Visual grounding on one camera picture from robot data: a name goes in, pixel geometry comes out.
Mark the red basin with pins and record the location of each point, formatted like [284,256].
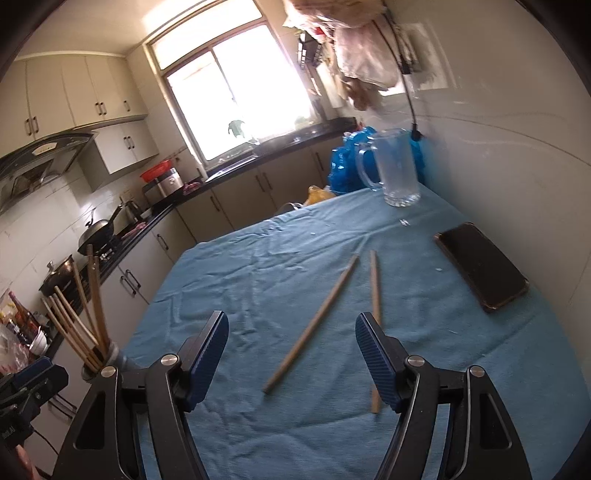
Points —
[157,170]

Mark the blue table cloth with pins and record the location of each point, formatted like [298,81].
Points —
[271,278]

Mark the brown glass bottle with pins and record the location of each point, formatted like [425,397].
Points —
[25,320]

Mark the person's left hand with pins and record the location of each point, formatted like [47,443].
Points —
[27,464]

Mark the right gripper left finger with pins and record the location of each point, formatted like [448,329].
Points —
[174,385]

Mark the clear glass pitcher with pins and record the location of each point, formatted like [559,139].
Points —
[393,157]

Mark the dark grey chopstick holder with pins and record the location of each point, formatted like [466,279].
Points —
[115,357]

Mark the blue plastic bag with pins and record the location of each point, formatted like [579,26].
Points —
[344,176]

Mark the hanging plastic bags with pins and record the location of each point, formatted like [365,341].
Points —
[363,47]

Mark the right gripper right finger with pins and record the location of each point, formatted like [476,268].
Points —
[412,388]

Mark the range hood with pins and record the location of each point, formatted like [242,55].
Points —
[28,169]

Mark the black smartphone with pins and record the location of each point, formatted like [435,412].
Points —
[490,274]

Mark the black wok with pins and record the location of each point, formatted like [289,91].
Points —
[98,234]

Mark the steel kettle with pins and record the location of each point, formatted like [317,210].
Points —
[133,212]

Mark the kitchen sink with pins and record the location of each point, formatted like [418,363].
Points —
[228,169]

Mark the white bowl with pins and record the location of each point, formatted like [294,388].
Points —
[39,345]

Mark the yellow plastic bag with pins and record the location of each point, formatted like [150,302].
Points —
[317,195]

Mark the rice cooker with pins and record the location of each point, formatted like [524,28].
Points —
[162,186]

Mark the window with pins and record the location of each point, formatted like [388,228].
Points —
[230,82]

